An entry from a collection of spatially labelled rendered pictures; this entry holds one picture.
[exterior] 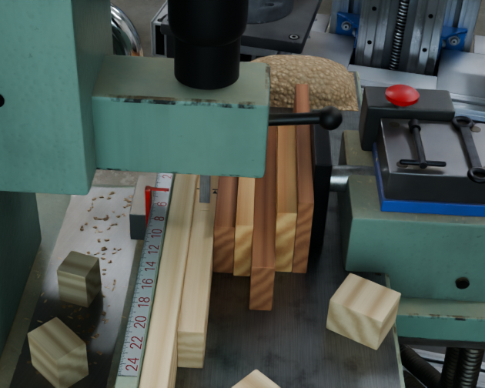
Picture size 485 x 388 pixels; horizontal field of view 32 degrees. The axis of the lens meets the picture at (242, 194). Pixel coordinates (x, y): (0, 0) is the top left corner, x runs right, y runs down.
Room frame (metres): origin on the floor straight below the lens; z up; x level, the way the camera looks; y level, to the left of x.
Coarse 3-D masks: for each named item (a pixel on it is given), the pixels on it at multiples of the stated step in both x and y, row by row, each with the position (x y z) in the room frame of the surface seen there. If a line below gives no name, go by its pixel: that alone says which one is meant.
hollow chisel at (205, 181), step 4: (200, 176) 0.59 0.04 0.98; (204, 176) 0.59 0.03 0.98; (208, 176) 0.59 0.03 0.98; (200, 180) 0.59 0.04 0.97; (204, 180) 0.59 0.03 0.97; (208, 180) 0.59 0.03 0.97; (200, 184) 0.59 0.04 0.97; (204, 184) 0.59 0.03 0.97; (208, 184) 0.59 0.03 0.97; (200, 188) 0.59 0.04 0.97; (204, 188) 0.59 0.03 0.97; (208, 188) 0.59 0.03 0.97; (200, 192) 0.59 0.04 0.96; (204, 192) 0.59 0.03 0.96; (208, 192) 0.59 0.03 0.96; (200, 196) 0.59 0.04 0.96; (204, 196) 0.59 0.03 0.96; (208, 196) 0.59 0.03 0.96; (200, 200) 0.59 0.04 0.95; (204, 200) 0.59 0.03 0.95; (208, 200) 0.59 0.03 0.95
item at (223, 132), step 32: (128, 64) 0.61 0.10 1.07; (160, 64) 0.61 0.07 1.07; (256, 64) 0.62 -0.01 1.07; (96, 96) 0.56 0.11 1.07; (128, 96) 0.56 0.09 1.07; (160, 96) 0.56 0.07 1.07; (192, 96) 0.56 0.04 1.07; (224, 96) 0.57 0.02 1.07; (256, 96) 0.57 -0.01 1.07; (96, 128) 0.56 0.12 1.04; (128, 128) 0.56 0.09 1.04; (160, 128) 0.56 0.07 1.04; (192, 128) 0.56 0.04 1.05; (224, 128) 0.56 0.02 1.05; (256, 128) 0.56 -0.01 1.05; (96, 160) 0.56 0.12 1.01; (128, 160) 0.56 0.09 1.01; (160, 160) 0.56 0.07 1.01; (192, 160) 0.56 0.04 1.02; (224, 160) 0.56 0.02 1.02; (256, 160) 0.56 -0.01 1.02
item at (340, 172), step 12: (312, 132) 0.65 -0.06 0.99; (324, 132) 0.64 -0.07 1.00; (312, 144) 0.64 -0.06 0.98; (324, 144) 0.62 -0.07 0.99; (312, 156) 0.63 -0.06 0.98; (324, 156) 0.60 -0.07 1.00; (324, 168) 0.59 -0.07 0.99; (336, 168) 0.63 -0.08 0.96; (348, 168) 0.63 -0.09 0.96; (360, 168) 0.63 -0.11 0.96; (372, 168) 0.64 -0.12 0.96; (324, 180) 0.59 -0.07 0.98; (336, 180) 0.62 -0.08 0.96; (324, 192) 0.59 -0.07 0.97; (324, 204) 0.59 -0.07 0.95; (324, 216) 0.59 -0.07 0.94; (312, 228) 0.59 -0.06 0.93; (324, 228) 0.59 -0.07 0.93; (312, 240) 0.59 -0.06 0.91
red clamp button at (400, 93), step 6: (390, 90) 0.67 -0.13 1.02; (396, 90) 0.67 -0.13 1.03; (402, 90) 0.67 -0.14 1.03; (408, 90) 0.67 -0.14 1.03; (414, 90) 0.67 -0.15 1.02; (390, 96) 0.66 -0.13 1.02; (396, 96) 0.66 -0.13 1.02; (402, 96) 0.66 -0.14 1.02; (408, 96) 0.66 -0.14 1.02; (414, 96) 0.66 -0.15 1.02; (396, 102) 0.66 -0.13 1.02; (402, 102) 0.65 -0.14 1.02; (408, 102) 0.66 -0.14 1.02; (414, 102) 0.66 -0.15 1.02
